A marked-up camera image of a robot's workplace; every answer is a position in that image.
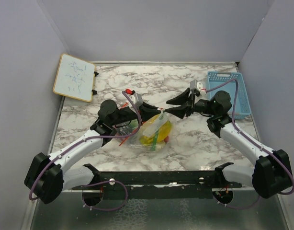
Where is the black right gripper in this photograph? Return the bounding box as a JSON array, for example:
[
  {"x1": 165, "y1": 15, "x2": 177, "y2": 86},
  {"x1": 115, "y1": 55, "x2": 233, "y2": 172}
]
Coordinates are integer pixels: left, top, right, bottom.
[{"x1": 165, "y1": 88, "x2": 216, "y2": 118}]

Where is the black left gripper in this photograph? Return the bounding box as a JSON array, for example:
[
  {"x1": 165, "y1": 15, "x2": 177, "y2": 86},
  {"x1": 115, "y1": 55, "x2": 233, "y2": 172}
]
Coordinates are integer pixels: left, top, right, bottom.
[{"x1": 111, "y1": 102, "x2": 161, "y2": 127}]

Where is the clear zip top bag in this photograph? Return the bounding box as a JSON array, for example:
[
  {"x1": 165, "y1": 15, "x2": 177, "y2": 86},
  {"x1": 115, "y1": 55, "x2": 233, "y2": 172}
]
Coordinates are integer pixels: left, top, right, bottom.
[{"x1": 118, "y1": 108, "x2": 173, "y2": 151}]

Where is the yellow fake banana bunch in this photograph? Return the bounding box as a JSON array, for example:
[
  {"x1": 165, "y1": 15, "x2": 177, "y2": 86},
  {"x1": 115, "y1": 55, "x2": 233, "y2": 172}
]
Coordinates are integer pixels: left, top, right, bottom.
[{"x1": 139, "y1": 115, "x2": 172, "y2": 145}]

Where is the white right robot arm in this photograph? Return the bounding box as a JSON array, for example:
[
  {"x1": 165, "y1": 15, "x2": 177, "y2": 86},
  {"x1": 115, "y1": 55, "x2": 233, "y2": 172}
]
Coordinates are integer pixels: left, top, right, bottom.
[{"x1": 165, "y1": 89, "x2": 294, "y2": 198}]

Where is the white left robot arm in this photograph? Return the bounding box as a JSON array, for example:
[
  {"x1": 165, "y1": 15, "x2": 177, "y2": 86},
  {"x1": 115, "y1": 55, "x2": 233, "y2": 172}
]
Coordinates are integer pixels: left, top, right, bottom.
[{"x1": 24, "y1": 100, "x2": 160, "y2": 204}]

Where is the green fake vegetable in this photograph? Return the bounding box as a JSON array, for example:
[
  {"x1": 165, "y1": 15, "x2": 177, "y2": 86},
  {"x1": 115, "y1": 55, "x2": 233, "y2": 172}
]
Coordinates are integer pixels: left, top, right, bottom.
[{"x1": 118, "y1": 120, "x2": 138, "y2": 136}]

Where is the light blue plastic basket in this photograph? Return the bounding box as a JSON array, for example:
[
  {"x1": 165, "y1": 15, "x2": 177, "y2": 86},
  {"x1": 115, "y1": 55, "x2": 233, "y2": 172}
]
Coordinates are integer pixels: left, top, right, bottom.
[{"x1": 206, "y1": 71, "x2": 251, "y2": 119}]

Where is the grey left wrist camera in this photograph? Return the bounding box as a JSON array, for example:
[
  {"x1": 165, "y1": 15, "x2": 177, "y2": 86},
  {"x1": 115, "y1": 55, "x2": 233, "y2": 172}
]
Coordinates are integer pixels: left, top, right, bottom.
[{"x1": 131, "y1": 93, "x2": 143, "y2": 107}]

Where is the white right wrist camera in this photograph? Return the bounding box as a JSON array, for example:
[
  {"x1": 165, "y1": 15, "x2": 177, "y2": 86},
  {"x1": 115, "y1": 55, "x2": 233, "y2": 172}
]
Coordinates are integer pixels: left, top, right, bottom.
[{"x1": 190, "y1": 80, "x2": 206, "y2": 96}]

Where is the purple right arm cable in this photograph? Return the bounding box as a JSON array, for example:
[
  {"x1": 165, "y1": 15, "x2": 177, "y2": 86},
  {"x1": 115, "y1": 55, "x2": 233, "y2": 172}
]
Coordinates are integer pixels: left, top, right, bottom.
[{"x1": 205, "y1": 79, "x2": 294, "y2": 209}]

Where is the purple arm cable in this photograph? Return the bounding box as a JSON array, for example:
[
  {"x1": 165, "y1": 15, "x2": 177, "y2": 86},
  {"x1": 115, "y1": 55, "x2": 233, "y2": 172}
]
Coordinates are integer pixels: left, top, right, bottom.
[
  {"x1": 29, "y1": 90, "x2": 142, "y2": 212},
  {"x1": 205, "y1": 79, "x2": 294, "y2": 209}
]

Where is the small whiteboard with wooden frame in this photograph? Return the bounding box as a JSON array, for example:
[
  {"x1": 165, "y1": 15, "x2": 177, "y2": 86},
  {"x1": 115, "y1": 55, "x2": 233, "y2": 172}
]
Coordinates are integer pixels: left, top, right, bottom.
[{"x1": 53, "y1": 54, "x2": 96, "y2": 102}]

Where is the black metal base rail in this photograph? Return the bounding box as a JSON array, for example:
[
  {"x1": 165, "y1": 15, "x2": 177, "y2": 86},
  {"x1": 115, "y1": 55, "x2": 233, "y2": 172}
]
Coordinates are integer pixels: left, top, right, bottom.
[{"x1": 74, "y1": 164, "x2": 241, "y2": 200}]

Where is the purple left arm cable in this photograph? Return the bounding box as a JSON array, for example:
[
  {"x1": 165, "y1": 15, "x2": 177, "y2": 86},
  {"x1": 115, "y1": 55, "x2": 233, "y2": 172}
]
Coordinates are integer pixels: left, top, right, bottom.
[{"x1": 29, "y1": 90, "x2": 142, "y2": 212}]

